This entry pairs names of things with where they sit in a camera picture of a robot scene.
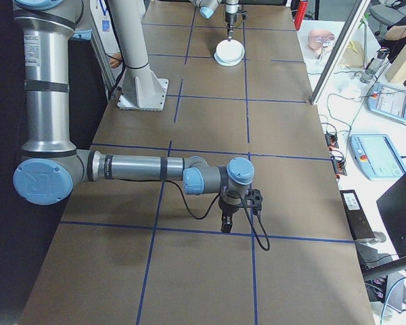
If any person in white coat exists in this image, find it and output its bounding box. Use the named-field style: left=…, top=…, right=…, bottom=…
left=93, top=0, right=124, bottom=70

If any grey office chair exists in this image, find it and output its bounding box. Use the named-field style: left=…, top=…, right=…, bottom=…
left=368, top=0, right=406, bottom=26

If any black frame cover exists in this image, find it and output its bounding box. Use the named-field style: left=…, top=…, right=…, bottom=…
left=0, top=0, right=110, bottom=325

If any white desk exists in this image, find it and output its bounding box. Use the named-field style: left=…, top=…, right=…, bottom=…
left=300, top=19, right=406, bottom=325

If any black power strip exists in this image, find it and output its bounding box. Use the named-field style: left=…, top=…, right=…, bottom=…
left=330, top=156, right=348, bottom=177
left=324, top=131, right=340, bottom=150

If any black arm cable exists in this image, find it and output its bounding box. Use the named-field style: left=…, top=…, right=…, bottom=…
left=162, top=179, right=231, bottom=220

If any white crumpled tissue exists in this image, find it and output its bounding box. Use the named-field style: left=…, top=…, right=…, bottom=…
left=340, top=83, right=361, bottom=100

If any wooden board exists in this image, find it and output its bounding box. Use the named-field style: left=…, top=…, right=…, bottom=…
left=384, top=32, right=406, bottom=84

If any white plate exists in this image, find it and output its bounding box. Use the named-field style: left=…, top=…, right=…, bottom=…
left=215, top=39, right=246, bottom=63

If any metal frame bar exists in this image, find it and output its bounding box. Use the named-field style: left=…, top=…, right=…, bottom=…
left=89, top=0, right=119, bottom=100

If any aluminium frame post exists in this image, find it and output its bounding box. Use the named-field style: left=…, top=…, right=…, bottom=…
left=309, top=0, right=373, bottom=106

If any white pedestal column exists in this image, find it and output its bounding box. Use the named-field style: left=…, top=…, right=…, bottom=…
left=108, top=0, right=169, bottom=112

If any black box with label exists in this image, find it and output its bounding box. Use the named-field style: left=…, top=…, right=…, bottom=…
left=339, top=189, right=376, bottom=242

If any light blue teach pendant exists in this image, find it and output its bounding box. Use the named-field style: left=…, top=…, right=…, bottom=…
left=349, top=133, right=406, bottom=181
left=367, top=82, right=406, bottom=123

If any black camera cable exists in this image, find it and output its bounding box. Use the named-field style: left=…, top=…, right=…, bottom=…
left=240, top=195, right=271, bottom=252

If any clear shaker bottle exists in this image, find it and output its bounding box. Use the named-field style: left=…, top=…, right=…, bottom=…
left=367, top=47, right=390, bottom=74

